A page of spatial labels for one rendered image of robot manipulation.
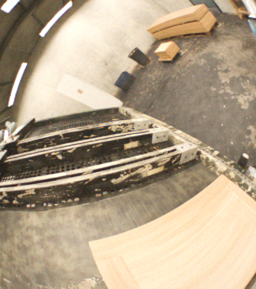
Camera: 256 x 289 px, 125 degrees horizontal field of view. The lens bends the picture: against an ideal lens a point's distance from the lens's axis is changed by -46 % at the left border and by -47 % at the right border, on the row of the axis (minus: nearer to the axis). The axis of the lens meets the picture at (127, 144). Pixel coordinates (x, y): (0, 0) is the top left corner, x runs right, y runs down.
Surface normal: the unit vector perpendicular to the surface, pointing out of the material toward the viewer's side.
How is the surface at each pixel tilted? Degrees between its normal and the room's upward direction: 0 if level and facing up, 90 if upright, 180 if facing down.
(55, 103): 90
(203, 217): 57
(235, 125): 0
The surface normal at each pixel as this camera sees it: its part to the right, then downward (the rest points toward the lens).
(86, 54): 0.32, 0.54
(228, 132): -0.77, -0.33
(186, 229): 0.00, -0.89
